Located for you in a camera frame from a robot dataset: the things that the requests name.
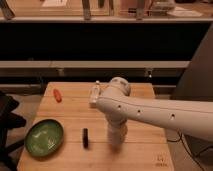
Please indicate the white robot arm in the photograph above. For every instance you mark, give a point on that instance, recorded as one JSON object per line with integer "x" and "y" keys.
{"x": 194, "y": 118}

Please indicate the black eraser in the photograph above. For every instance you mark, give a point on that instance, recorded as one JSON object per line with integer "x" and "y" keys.
{"x": 85, "y": 138}

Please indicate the white tube bottle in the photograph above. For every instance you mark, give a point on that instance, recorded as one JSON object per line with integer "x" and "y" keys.
{"x": 94, "y": 94}

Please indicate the orange carrot toy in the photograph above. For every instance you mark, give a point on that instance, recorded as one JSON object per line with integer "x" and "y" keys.
{"x": 57, "y": 95}

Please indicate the green bowl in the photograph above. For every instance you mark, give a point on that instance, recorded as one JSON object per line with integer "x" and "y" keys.
{"x": 44, "y": 138}

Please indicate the black office chair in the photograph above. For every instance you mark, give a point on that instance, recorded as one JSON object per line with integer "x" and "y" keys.
{"x": 8, "y": 121}

